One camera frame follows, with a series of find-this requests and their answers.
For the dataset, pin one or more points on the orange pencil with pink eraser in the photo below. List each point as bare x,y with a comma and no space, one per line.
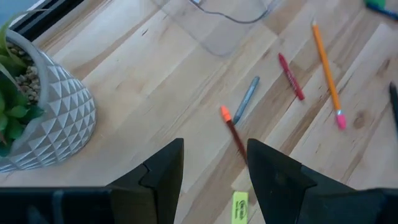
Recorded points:
326,71

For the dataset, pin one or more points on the grey crayon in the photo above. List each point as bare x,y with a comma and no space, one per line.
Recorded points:
246,99

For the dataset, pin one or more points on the yellow-green eraser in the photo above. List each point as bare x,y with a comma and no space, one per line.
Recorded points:
239,208

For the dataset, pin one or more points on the green eraser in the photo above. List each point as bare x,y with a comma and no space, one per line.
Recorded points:
374,3

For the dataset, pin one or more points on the black pen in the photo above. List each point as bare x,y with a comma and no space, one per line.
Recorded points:
394,105

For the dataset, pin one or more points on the black aluminium table frame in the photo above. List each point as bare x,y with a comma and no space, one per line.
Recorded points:
46,14

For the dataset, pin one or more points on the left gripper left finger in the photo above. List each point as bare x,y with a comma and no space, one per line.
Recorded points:
155,193

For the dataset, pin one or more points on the succulent in patterned grey pot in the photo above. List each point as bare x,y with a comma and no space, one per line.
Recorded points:
68,118

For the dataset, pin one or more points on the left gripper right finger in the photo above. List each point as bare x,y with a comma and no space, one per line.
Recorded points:
280,193

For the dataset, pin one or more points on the red pencil with orange eraser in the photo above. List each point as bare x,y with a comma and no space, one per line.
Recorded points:
233,127

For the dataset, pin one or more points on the red crayon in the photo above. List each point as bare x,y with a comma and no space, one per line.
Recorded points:
291,77

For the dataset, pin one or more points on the clear plastic bin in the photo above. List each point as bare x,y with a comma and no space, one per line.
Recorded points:
217,37

